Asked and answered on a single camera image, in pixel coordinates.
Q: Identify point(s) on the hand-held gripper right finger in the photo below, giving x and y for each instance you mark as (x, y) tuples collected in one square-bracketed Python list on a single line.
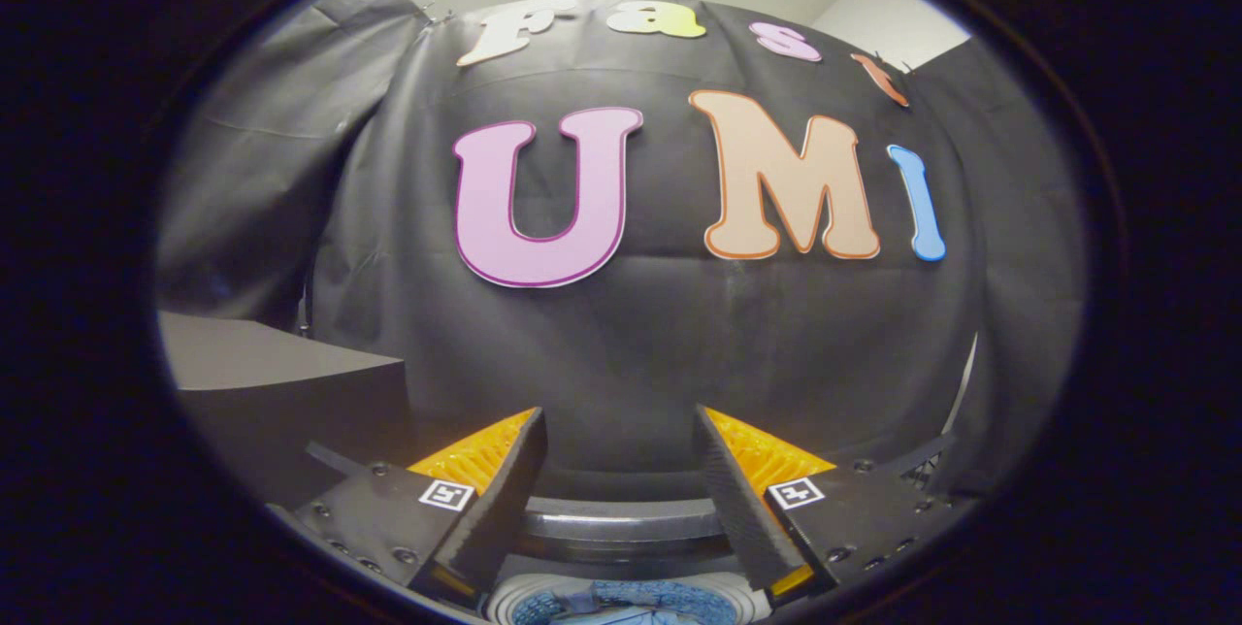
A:
[(742, 509)]

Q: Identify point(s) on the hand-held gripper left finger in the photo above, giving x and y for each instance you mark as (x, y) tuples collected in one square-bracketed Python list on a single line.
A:
[(495, 509)]

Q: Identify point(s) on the grey washing machine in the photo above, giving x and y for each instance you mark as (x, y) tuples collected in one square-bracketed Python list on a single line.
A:
[(503, 603)]

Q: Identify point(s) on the light blue cloth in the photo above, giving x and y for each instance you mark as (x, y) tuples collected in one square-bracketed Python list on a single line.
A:
[(660, 596)]

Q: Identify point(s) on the black backdrop cloth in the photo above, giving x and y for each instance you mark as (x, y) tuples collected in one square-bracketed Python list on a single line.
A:
[(621, 353)]

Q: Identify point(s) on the white cabinet with dark frame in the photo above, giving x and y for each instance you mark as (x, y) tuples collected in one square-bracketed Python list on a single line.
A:
[(272, 392)]

